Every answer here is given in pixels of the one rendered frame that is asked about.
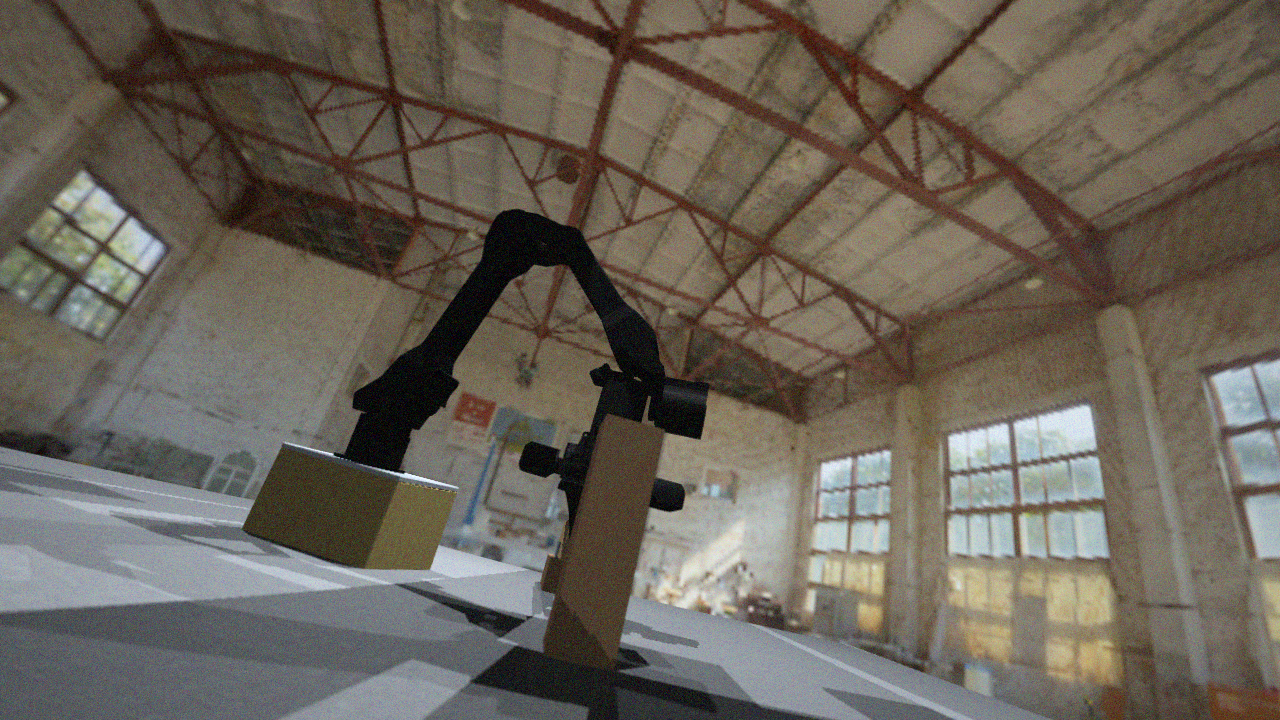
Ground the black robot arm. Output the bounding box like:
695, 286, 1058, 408
333, 209, 709, 474

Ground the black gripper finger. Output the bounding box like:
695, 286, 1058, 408
558, 479, 582, 536

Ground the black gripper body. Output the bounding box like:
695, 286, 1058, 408
518, 413, 686, 512

